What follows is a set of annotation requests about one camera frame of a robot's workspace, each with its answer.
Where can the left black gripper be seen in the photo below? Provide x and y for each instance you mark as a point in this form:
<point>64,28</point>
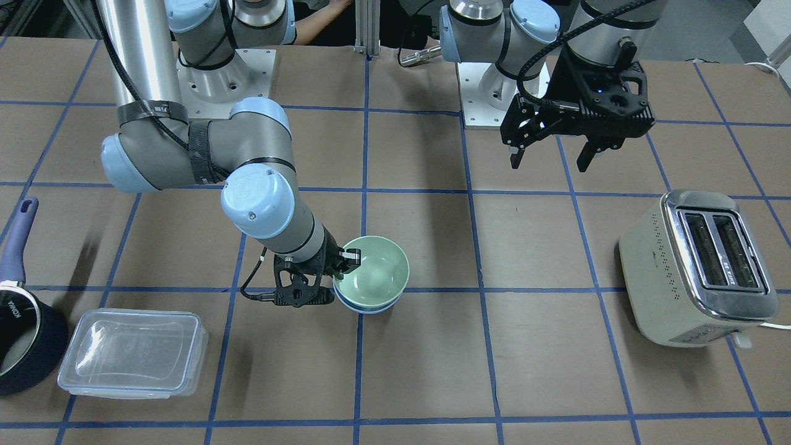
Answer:
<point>561,81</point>

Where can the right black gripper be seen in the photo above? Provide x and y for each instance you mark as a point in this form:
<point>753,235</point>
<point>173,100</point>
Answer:
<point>329,256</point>

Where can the green bowl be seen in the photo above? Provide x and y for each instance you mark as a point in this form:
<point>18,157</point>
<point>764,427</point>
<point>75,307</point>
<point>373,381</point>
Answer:
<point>382,275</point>

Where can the blue bowl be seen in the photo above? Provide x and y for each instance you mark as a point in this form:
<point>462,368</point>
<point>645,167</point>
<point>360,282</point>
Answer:
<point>357,307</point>

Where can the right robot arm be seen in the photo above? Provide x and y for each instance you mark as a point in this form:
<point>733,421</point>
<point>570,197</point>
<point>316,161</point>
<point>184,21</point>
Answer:
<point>157,147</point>

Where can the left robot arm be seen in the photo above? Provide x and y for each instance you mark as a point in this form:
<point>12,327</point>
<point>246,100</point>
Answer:
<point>585,81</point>

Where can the cream silver toaster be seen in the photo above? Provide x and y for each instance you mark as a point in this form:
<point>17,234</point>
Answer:
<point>694,273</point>

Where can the clear plastic lidded container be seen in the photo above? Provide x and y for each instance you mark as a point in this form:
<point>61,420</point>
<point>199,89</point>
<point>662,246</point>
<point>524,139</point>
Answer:
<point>134,354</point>

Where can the seated person in black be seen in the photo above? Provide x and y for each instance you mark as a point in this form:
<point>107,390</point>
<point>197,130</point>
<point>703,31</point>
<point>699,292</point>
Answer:
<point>310,27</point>

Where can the dark blue saucepan with lid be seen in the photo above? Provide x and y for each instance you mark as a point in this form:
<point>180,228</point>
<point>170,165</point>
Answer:
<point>34,336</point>

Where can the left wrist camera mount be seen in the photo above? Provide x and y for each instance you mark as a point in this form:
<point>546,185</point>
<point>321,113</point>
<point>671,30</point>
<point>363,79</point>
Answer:
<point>618,86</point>

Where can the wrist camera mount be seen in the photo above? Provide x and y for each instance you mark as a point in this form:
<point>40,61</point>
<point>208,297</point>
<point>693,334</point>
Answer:
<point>289,291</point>
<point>618,86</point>

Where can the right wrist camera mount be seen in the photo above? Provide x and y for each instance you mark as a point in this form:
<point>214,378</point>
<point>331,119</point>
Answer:
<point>289,291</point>

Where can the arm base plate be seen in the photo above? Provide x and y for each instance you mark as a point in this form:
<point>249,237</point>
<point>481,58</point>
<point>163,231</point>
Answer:
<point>253,86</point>
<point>485,94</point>

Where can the aluminium frame post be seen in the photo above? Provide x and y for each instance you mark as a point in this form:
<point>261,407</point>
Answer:
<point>367,14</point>

